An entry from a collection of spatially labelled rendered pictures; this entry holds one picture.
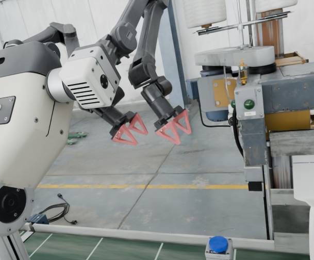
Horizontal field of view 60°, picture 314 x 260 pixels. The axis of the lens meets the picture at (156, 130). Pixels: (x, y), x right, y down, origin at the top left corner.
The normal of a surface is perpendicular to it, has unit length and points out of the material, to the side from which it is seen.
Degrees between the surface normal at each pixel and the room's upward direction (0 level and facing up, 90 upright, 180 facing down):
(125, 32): 74
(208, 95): 90
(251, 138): 90
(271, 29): 90
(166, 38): 90
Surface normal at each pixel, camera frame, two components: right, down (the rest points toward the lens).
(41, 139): 0.74, 0.46
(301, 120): -0.32, 0.35
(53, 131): 0.93, -0.07
